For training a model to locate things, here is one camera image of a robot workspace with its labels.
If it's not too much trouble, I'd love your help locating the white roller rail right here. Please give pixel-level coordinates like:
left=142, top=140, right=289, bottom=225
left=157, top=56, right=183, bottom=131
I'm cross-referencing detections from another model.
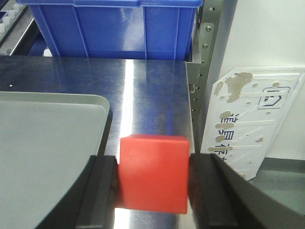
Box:
left=0, top=3, right=23, bottom=37

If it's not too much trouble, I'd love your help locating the grey plastic tray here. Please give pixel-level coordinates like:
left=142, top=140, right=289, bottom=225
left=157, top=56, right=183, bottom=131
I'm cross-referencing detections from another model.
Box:
left=0, top=92, right=110, bottom=229

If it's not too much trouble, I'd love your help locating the blue bin front right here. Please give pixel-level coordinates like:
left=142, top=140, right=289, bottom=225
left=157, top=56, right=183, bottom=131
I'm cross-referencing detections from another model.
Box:
left=21, top=0, right=203, bottom=60

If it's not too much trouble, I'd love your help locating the white worn sign board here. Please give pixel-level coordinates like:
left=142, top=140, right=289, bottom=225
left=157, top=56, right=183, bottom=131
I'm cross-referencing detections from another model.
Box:
left=201, top=67, right=305, bottom=180

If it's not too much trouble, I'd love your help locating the red cube block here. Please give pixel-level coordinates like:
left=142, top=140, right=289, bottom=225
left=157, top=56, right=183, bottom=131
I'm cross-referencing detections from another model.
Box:
left=118, top=135, right=190, bottom=214

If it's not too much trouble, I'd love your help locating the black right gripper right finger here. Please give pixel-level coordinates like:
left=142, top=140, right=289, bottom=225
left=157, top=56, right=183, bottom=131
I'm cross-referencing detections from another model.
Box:
left=188, top=154, right=305, bottom=229

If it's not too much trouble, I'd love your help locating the grey perforated shelf post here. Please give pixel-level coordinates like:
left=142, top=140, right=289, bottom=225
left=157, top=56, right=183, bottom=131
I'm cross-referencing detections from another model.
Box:
left=186, top=0, right=237, bottom=153

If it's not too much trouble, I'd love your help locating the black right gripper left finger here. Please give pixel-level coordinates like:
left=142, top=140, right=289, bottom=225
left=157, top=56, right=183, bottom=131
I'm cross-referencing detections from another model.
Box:
left=37, top=156, right=119, bottom=229

